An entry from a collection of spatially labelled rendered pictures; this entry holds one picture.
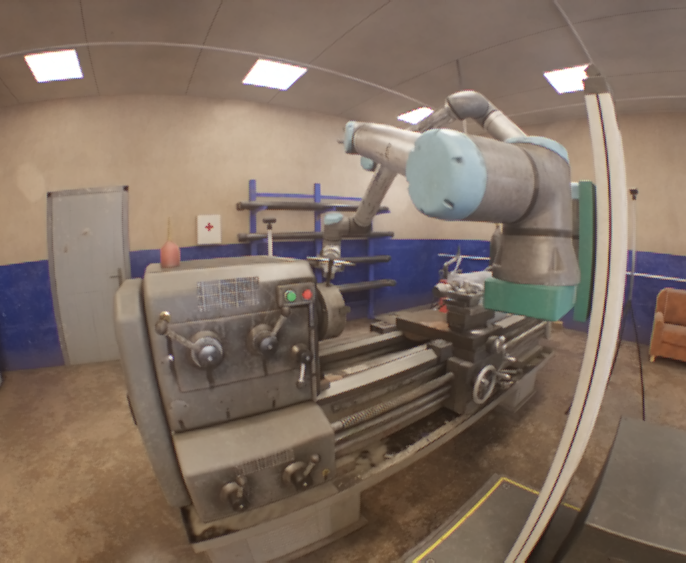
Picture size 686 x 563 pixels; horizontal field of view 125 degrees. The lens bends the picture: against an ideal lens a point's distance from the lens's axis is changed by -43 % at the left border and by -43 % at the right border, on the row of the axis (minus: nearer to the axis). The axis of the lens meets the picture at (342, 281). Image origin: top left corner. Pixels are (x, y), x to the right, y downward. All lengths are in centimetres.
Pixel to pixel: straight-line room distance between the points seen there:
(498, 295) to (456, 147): 29
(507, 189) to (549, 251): 15
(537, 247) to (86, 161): 436
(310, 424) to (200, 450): 37
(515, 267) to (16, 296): 469
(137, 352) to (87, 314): 338
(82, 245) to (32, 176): 118
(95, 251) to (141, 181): 103
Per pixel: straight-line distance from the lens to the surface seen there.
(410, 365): 148
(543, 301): 58
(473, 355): 161
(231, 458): 101
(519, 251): 60
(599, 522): 85
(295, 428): 108
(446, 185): 48
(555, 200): 62
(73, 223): 426
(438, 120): 138
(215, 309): 93
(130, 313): 93
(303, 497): 138
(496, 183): 50
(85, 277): 424
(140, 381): 98
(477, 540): 138
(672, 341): 464
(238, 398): 104
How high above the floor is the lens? 142
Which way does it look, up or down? 8 degrees down
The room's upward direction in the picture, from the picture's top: 1 degrees counter-clockwise
